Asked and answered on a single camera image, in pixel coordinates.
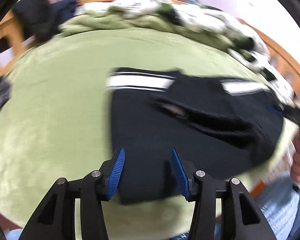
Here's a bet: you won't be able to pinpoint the black pants with white stripe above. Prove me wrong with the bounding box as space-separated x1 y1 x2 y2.
107 68 283 204

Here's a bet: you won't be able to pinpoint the green plush bed sheet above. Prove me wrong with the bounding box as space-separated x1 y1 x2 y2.
0 27 300 240

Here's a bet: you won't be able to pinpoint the white floral quilt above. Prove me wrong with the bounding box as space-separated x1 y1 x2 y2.
59 0 296 100

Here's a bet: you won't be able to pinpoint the black jacket on headboard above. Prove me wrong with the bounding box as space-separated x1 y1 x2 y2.
12 0 59 43

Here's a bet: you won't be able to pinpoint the navy blue garment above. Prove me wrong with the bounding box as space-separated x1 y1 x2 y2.
52 0 77 25

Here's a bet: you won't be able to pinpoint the wooden bed frame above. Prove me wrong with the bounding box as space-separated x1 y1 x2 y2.
0 10 300 90

